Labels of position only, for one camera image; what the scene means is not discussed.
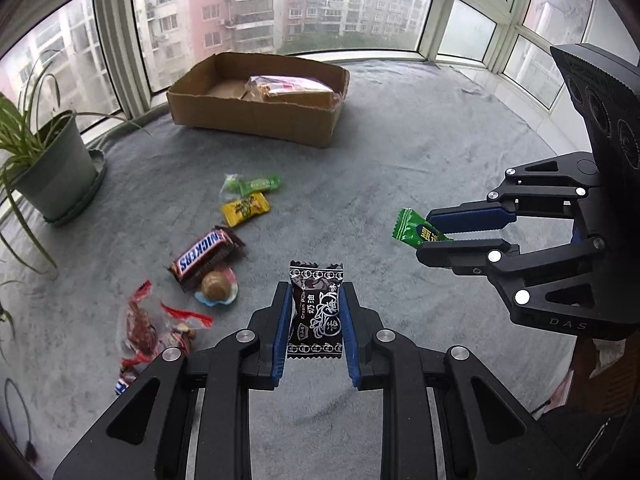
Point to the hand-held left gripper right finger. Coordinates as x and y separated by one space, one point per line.
351 340

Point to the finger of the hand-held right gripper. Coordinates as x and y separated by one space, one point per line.
475 217
465 255

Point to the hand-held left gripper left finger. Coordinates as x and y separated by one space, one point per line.
282 340

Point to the black candy packet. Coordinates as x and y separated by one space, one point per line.
315 310

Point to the dark green candy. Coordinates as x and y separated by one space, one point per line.
410 227

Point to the brown chocolate bar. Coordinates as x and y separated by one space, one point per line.
205 255

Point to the light green candy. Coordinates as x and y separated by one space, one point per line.
257 185

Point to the blue label chocolate bar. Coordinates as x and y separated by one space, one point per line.
125 382

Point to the cardboard box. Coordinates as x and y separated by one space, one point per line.
250 115

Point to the bread packet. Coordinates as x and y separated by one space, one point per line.
287 87

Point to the round jelly cup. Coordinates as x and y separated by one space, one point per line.
217 287

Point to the yellow candy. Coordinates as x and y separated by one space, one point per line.
245 208

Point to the small red snack wrapper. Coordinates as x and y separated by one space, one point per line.
135 360

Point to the green pot saucer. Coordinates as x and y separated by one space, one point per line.
92 190

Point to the spider plant in green pot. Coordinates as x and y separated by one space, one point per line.
55 160

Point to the apartment buildings outside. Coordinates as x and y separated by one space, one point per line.
225 10

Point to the white window frame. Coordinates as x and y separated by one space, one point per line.
116 60

